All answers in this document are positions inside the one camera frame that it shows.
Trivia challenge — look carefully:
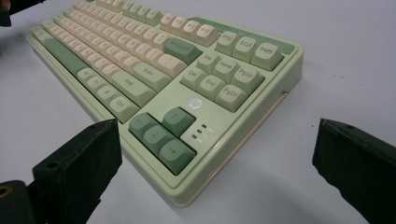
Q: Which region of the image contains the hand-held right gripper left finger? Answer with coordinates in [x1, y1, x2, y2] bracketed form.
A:
[32, 118, 123, 224]

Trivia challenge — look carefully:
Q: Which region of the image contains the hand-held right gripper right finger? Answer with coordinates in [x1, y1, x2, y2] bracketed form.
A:
[312, 118, 396, 224]

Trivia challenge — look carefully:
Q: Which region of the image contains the green and cream keyboard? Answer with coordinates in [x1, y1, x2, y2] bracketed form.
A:
[26, 0, 304, 208]

